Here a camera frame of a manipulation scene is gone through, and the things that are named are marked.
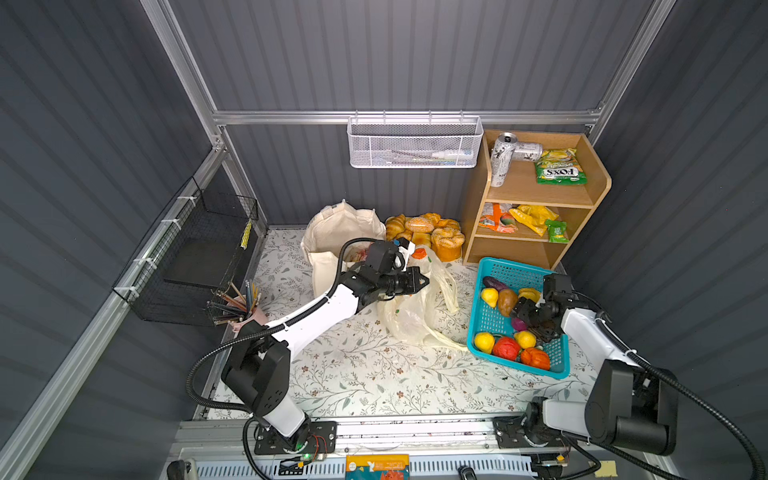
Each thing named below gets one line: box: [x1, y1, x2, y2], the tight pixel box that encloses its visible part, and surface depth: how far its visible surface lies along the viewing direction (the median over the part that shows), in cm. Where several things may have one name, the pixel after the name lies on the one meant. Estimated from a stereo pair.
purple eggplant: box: [482, 276, 509, 292], surface depth 101 cm
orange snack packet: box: [478, 202, 518, 234], surface depth 98 cm
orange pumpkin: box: [521, 348, 551, 371], surface depth 82 cm
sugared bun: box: [405, 217, 435, 233], surface depth 114 cm
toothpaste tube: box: [432, 151, 473, 159], surface depth 93 cm
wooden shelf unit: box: [463, 130, 611, 270], surface depth 93 cm
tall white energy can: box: [490, 132, 518, 188], surface depth 80 cm
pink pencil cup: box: [225, 294, 267, 333], surface depth 88 cm
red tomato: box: [493, 336, 520, 360], surface depth 83 cm
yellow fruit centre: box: [514, 330, 537, 349], surface depth 86 cm
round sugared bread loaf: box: [431, 227, 465, 262], surface depth 107 cm
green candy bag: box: [536, 148, 588, 185], surface depth 91 cm
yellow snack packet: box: [509, 205, 560, 236], surface depth 98 cm
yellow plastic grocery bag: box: [378, 246, 468, 351], surface depth 86 cm
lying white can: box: [512, 142, 543, 163], surface depth 93 cm
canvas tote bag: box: [301, 199, 386, 299], surface depth 95 cm
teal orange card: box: [345, 454, 411, 480], surface depth 71 cm
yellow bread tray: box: [432, 243, 463, 262], surface depth 107 cm
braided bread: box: [385, 214, 406, 242], surface depth 118 cm
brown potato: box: [498, 289, 518, 317], surface depth 95 cm
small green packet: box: [546, 219, 569, 244], surface depth 96 cm
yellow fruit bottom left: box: [474, 332, 495, 354], surface depth 86 cm
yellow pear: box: [481, 287, 499, 308], surface depth 98 cm
